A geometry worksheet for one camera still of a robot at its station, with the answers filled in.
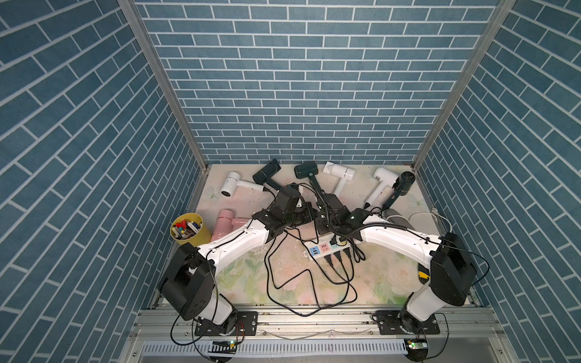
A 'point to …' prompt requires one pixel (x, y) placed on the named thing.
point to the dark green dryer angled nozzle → (264, 175)
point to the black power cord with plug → (329, 263)
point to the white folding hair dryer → (342, 172)
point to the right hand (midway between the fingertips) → (320, 220)
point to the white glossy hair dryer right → (386, 178)
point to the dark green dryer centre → (309, 169)
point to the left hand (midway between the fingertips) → (324, 214)
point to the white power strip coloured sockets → (327, 245)
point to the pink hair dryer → (226, 222)
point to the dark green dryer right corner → (401, 185)
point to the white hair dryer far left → (232, 181)
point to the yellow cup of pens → (190, 228)
